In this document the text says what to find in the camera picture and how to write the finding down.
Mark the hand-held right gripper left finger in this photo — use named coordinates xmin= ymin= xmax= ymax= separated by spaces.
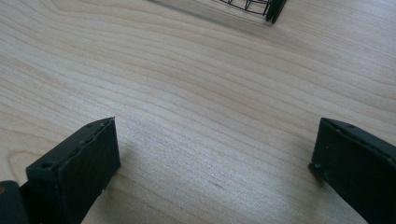
xmin=25 ymin=117 xmax=121 ymax=224

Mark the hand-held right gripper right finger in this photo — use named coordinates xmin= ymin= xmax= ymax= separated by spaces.
xmin=308 ymin=117 xmax=396 ymax=224

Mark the black wire basket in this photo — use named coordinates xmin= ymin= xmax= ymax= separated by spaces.
xmin=218 ymin=0 xmax=288 ymax=24

